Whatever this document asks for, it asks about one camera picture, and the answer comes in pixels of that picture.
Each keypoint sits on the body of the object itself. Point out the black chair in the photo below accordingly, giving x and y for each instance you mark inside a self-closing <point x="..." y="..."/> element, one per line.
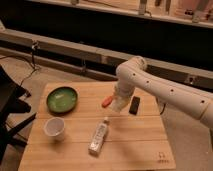
<point x="10" y="93"/>

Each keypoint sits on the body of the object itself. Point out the black rectangular block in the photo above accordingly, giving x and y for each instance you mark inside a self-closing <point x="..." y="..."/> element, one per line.
<point x="134" y="105"/>

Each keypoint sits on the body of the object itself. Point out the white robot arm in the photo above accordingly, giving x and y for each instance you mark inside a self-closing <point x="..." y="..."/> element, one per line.
<point x="132" y="74"/>

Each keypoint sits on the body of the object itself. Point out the grey metal rail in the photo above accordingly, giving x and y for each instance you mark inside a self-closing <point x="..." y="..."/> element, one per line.
<point x="93" y="62"/>

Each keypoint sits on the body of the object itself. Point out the white plastic bottle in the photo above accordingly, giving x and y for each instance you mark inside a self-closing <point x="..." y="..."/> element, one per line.
<point x="98" y="137"/>

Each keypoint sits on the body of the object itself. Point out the white paper cup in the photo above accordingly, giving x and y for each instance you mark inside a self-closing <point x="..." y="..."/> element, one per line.
<point x="55" y="128"/>

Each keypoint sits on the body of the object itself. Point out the green ceramic bowl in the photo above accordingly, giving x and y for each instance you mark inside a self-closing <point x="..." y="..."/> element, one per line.
<point x="62" y="100"/>

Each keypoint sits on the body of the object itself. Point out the orange carrot toy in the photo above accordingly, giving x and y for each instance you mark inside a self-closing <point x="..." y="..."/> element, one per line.
<point x="107" y="101"/>

